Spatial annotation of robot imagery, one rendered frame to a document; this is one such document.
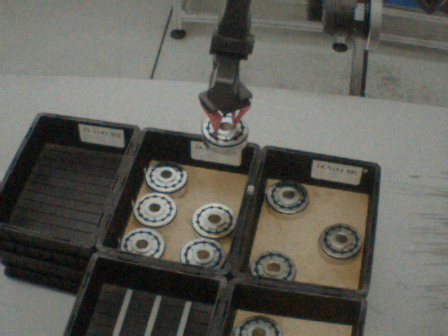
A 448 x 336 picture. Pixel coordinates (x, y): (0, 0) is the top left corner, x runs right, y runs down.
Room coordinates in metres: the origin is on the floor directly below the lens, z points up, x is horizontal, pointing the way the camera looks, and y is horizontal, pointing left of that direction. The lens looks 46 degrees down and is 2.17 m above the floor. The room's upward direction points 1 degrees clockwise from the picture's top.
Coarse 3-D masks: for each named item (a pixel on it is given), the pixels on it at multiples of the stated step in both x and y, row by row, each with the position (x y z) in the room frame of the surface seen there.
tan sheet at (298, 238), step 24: (312, 192) 1.21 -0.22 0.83; (336, 192) 1.21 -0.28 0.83; (264, 216) 1.13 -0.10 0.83; (312, 216) 1.13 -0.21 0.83; (336, 216) 1.13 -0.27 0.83; (360, 216) 1.13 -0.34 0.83; (264, 240) 1.05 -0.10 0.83; (288, 240) 1.05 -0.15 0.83; (312, 240) 1.06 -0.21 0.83; (312, 264) 0.98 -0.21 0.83; (360, 264) 0.98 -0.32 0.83
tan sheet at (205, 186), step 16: (192, 176) 1.25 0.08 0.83; (208, 176) 1.25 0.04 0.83; (224, 176) 1.25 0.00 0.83; (240, 176) 1.26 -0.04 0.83; (144, 192) 1.19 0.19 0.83; (192, 192) 1.20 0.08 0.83; (208, 192) 1.20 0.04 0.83; (224, 192) 1.20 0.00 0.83; (240, 192) 1.20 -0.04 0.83; (192, 208) 1.15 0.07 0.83; (128, 224) 1.09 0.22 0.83; (176, 224) 1.10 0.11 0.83; (176, 240) 1.05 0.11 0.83; (176, 256) 1.00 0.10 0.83
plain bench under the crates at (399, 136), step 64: (0, 128) 1.56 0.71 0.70; (192, 128) 1.56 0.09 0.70; (256, 128) 1.57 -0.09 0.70; (320, 128) 1.58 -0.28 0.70; (384, 128) 1.59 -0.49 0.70; (384, 192) 1.33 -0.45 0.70; (384, 256) 1.10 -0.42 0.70; (0, 320) 0.86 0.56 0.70; (64, 320) 0.88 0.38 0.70; (384, 320) 0.90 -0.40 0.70
